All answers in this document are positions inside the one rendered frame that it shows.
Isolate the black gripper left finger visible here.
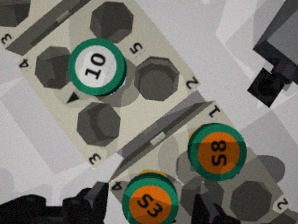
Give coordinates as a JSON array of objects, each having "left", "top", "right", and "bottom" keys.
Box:
[{"left": 0, "top": 181, "right": 109, "bottom": 224}]

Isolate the grey button box with green button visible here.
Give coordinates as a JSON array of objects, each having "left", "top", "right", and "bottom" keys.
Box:
[{"left": 247, "top": 0, "right": 298, "bottom": 108}]

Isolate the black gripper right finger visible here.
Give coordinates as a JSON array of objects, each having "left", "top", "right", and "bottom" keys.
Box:
[{"left": 191, "top": 194, "right": 241, "bottom": 224}]

